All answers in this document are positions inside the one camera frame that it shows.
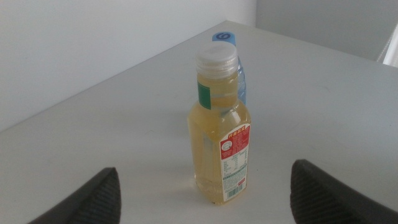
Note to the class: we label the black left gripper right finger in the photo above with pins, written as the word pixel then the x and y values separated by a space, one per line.
pixel 323 199

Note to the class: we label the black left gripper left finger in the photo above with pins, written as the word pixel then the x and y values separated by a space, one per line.
pixel 93 202

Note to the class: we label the clear water bottle blue cap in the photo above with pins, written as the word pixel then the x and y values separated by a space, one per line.
pixel 224 36

